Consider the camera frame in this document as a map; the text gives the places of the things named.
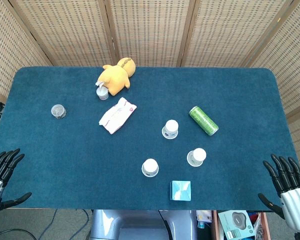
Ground light blue cardboard box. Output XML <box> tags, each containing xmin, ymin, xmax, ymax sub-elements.
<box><xmin>168</xmin><ymin>180</ymin><xmax>192</xmax><ymax>202</ymax></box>

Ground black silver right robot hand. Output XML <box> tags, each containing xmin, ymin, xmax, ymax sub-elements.
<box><xmin>257</xmin><ymin>153</ymin><xmax>300</xmax><ymax>232</ymax></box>

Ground pink white wet wipes pack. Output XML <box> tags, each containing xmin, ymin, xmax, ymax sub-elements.
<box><xmin>98</xmin><ymin>96</ymin><xmax>138</xmax><ymax>135</ymax></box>

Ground brown wooden crate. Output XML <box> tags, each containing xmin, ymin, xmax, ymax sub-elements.
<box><xmin>211</xmin><ymin>209</ymin><xmax>272</xmax><ymax>240</ymax></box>

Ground colourful small package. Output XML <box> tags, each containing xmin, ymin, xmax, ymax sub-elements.
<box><xmin>196</xmin><ymin>209</ymin><xmax>213</xmax><ymax>230</ymax></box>

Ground white floral paper cup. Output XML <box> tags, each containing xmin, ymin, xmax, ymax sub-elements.
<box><xmin>186</xmin><ymin>147</ymin><xmax>207</xmax><ymax>168</ymax></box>
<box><xmin>141</xmin><ymin>158</ymin><xmax>160</xmax><ymax>178</ymax></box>
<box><xmin>161</xmin><ymin>119</ymin><xmax>180</xmax><ymax>140</ymax></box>

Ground green drink can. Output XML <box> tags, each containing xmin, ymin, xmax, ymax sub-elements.
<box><xmin>188</xmin><ymin>105</ymin><xmax>220</xmax><ymax>137</ymax></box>

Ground yellow plush toy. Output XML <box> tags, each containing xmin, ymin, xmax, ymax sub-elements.
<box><xmin>94</xmin><ymin>56</ymin><xmax>138</xmax><ymax>96</ymax></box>

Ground blue floor cable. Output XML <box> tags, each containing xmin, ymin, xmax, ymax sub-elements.
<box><xmin>38</xmin><ymin>208</ymin><xmax>59</xmax><ymax>240</ymax></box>

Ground blue carpet table cover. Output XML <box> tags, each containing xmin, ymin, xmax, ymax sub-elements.
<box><xmin>0</xmin><ymin>66</ymin><xmax>300</xmax><ymax>211</ymax></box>

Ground woven bamboo screen panel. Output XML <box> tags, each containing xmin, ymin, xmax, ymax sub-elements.
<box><xmin>0</xmin><ymin>0</ymin><xmax>53</xmax><ymax>103</ymax></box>
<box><xmin>248</xmin><ymin>0</ymin><xmax>300</xmax><ymax>181</ymax></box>
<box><xmin>8</xmin><ymin>0</ymin><xmax>117</xmax><ymax>67</ymax></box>
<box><xmin>181</xmin><ymin>0</ymin><xmax>297</xmax><ymax>68</ymax></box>
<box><xmin>103</xmin><ymin>0</ymin><xmax>197</xmax><ymax>68</ymax></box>

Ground white jar with red label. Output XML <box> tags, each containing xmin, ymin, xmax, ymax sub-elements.
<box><xmin>95</xmin><ymin>85</ymin><xmax>110</xmax><ymax>102</ymax></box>

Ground teal product package box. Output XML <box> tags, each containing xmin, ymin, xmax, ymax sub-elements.
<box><xmin>217</xmin><ymin>209</ymin><xmax>256</xmax><ymax>240</ymax></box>

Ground silver robot torso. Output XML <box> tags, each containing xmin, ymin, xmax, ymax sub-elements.
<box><xmin>89</xmin><ymin>209</ymin><xmax>199</xmax><ymax>240</ymax></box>

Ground black floor cable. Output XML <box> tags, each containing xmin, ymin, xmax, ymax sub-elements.
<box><xmin>0</xmin><ymin>209</ymin><xmax>94</xmax><ymax>240</ymax></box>

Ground clear round plastic container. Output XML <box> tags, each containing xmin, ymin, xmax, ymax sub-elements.
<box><xmin>50</xmin><ymin>104</ymin><xmax>67</xmax><ymax>120</ymax></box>

